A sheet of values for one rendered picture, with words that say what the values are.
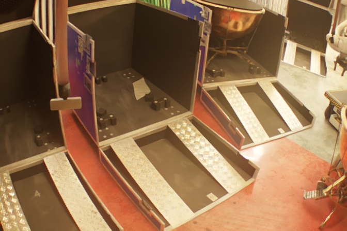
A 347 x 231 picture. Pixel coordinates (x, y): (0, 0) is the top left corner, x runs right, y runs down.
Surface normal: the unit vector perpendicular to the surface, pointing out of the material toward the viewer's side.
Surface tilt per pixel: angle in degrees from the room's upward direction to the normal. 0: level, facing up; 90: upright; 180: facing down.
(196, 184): 1
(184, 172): 1
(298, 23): 90
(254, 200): 0
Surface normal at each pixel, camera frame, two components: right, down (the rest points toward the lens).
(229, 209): 0.09, -0.85
